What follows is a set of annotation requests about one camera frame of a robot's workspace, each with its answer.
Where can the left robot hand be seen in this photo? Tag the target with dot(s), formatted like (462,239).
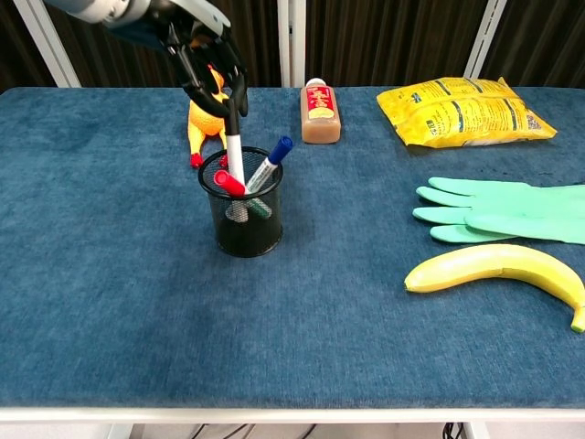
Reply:
(201,41)

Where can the black-capped white marker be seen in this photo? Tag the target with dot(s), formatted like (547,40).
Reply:
(235,151)

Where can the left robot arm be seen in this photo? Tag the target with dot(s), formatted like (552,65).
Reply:
(114,13)

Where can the blue-capped white marker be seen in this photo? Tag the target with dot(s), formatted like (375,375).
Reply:
(270,162)

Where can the red-capped white marker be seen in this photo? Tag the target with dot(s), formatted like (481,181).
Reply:
(229,183)

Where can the black mesh pen holder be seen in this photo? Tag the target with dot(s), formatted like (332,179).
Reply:
(249,238)

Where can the yellow rubber chicken toy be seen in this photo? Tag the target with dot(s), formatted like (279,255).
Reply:
(205,123)

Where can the brown liquid bottle red label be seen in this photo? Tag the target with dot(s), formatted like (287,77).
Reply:
(320,116)

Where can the dark pleated curtain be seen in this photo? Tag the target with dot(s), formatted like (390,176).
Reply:
(365,41)

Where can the blue table cloth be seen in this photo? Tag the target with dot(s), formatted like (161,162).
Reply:
(137,297)

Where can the yellow snack bag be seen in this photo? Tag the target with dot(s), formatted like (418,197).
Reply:
(461,114)

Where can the green rubber glove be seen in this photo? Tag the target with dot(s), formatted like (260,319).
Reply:
(503,210)

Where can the yellow banana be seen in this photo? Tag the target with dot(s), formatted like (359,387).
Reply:
(498,265)

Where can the white frame post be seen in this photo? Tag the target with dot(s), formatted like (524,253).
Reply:
(291,41)
(45,50)
(485,36)

